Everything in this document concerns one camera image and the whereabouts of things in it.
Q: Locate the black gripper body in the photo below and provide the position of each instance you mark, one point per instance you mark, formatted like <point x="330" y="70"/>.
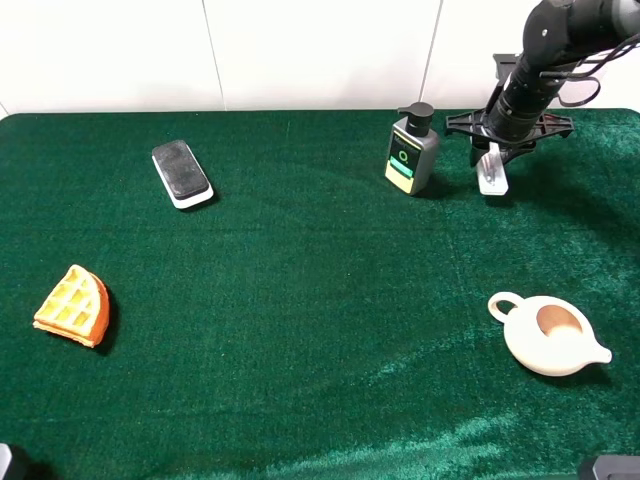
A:
<point x="516" y="117"/>

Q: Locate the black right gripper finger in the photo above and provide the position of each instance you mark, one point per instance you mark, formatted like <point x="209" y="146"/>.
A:
<point x="507" y="154"/>

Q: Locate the black whiteboard eraser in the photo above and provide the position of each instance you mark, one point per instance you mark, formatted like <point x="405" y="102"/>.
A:
<point x="181" y="174"/>

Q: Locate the orange waffle slice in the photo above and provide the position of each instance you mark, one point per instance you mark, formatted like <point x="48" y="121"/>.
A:
<point x="78" y="308"/>

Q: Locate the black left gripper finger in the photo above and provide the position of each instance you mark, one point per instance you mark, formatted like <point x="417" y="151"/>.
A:
<point x="479" y="148"/>

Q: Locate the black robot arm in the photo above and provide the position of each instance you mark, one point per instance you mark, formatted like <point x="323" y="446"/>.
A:
<point x="563" y="41"/>

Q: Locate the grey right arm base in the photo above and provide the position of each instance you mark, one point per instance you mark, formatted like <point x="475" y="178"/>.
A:
<point x="610" y="467"/>

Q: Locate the cream ceramic teapot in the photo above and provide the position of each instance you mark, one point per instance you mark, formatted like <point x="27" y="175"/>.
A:
<point x="546" y="334"/>

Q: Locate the grey pump bottle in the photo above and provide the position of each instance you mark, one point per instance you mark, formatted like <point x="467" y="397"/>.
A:
<point x="413" y="148"/>

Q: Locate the green felt table cloth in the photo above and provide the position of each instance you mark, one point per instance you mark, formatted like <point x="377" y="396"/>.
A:
<point x="311" y="321"/>

